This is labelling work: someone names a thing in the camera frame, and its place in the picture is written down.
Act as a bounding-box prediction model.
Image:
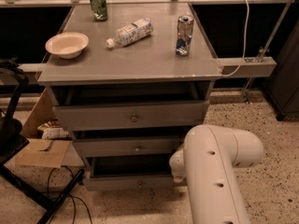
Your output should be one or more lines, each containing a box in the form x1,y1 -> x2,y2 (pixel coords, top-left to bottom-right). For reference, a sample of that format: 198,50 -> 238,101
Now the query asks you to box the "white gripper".
169,148 -> 186,183

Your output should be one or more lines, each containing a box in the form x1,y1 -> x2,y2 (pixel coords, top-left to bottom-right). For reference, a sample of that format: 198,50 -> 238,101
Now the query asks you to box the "grey bottom drawer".
83,154 -> 186,191

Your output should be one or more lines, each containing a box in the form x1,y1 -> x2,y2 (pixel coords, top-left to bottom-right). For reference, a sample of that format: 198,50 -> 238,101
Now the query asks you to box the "grey drawer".
53,101 -> 209,131
83,154 -> 186,191
73,135 -> 183,158

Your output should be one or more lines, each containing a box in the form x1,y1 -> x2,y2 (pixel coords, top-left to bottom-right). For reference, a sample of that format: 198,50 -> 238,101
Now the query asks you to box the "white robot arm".
169,125 -> 263,224

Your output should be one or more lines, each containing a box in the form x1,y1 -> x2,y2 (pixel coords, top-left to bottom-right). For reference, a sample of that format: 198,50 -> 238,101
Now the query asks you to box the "grey top drawer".
53,101 -> 209,131

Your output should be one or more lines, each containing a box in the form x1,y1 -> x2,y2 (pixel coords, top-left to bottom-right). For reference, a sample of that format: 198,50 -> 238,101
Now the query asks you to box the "grey middle drawer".
73,135 -> 183,158

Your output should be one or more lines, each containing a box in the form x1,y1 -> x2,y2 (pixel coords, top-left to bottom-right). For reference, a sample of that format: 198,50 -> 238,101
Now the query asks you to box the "grey drawer cabinet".
36,2 -> 222,185

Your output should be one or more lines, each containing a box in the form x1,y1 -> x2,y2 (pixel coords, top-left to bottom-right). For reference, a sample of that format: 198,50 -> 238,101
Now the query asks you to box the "crumpled snack bag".
37,120 -> 69,140

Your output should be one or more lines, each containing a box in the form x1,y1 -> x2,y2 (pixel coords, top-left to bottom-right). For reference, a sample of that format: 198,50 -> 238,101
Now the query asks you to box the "dark cabinet at right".
264,21 -> 299,121

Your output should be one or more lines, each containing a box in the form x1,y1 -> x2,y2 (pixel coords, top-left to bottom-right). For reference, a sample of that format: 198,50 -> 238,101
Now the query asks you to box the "flat cardboard piece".
15,139 -> 70,168

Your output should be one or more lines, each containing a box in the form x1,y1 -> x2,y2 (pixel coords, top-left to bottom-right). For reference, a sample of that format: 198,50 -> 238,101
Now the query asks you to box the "leaning cardboard board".
21,91 -> 55,138

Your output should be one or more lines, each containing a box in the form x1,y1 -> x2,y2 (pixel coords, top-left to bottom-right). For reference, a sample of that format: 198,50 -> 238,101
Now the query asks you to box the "clear plastic water bottle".
107,18 -> 153,49

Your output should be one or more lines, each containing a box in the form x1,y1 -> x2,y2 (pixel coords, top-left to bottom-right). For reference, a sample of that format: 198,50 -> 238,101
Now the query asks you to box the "silver blue energy can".
176,15 -> 194,56

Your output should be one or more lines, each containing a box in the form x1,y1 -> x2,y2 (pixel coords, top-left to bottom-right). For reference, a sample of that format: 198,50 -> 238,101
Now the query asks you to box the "white bowl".
45,32 -> 89,59

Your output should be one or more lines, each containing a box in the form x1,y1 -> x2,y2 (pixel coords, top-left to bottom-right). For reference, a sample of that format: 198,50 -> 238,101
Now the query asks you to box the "green soda can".
90,0 -> 107,21

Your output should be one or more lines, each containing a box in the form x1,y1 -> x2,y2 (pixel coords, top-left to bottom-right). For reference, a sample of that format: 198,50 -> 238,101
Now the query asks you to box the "black floor cable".
45,166 -> 93,224

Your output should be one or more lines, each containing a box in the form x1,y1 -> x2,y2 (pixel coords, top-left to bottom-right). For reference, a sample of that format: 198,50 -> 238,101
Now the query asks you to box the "grey metal rail beam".
219,57 -> 277,78

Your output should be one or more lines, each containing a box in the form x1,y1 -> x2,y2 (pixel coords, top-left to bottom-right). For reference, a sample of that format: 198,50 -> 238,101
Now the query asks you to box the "white cable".
221,0 -> 250,78

